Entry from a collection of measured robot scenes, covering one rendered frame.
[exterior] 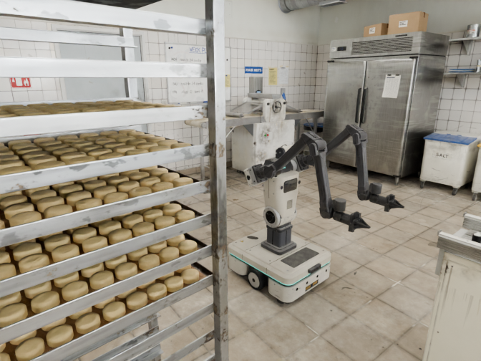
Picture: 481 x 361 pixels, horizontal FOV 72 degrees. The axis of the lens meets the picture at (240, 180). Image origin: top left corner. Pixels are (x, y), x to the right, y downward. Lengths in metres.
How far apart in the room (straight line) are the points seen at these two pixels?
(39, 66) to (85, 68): 0.07
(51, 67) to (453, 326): 1.59
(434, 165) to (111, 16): 4.83
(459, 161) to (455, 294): 3.61
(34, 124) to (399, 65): 4.75
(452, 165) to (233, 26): 3.75
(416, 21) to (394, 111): 1.15
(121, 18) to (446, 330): 1.58
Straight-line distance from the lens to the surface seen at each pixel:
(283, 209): 2.35
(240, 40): 5.81
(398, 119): 5.06
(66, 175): 0.67
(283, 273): 2.30
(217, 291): 0.95
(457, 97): 5.74
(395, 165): 5.14
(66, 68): 0.66
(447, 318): 1.67
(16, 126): 0.64
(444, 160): 5.15
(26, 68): 0.64
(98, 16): 0.68
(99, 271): 0.85
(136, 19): 0.71
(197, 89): 5.31
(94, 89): 4.79
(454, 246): 1.54
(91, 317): 0.87
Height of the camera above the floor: 1.48
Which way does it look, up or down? 17 degrees down
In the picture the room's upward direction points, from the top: straight up
